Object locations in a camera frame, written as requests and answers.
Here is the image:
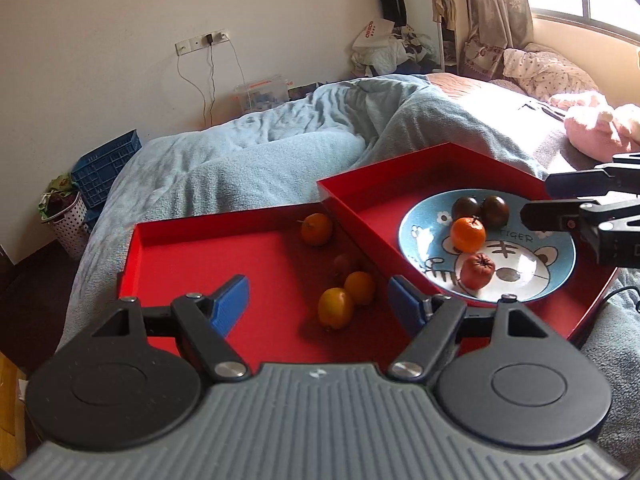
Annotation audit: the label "dark brown tomato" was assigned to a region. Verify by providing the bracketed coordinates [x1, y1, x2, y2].
[480, 195, 510, 229]

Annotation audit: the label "orange tangerine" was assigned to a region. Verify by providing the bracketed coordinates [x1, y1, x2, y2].
[449, 217, 486, 254]
[300, 212, 333, 246]
[344, 271, 375, 306]

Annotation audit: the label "small red fruit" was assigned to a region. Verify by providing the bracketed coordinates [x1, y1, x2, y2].
[333, 254, 354, 275]

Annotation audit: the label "red box with fruits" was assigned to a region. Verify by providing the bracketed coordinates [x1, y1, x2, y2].
[118, 204, 409, 370]

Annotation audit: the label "blue tiger plate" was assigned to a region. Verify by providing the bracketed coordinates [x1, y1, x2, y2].
[398, 188, 576, 304]

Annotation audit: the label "pink pillow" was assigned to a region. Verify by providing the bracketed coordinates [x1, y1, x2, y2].
[564, 104, 639, 162]

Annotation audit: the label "dark green tomato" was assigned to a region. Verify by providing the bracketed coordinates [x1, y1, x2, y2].
[451, 196, 482, 221]

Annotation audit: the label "yellow orange near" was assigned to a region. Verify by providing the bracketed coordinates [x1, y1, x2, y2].
[318, 287, 355, 330]

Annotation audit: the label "white dotted waste bin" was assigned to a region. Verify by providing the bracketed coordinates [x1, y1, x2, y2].
[38, 174, 89, 261]

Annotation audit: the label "light blue blanket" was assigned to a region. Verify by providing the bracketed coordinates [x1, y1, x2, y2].
[54, 72, 640, 461]

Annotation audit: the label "blue plastic crate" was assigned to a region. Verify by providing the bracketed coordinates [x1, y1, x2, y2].
[72, 129, 142, 209]

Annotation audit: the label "hanging clothes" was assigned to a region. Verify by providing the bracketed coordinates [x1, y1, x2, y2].
[376, 0, 536, 79]

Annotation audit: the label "clear plastic storage box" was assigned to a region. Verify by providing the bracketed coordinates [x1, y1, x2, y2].
[234, 75, 290, 114]

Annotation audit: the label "white shopping bag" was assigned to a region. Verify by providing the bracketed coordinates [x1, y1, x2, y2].
[352, 18, 395, 51]

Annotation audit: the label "white charger cables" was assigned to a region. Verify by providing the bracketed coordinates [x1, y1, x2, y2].
[176, 34, 249, 129]

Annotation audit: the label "white wall socket strip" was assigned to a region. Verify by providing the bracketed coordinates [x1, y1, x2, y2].
[175, 29, 230, 56]

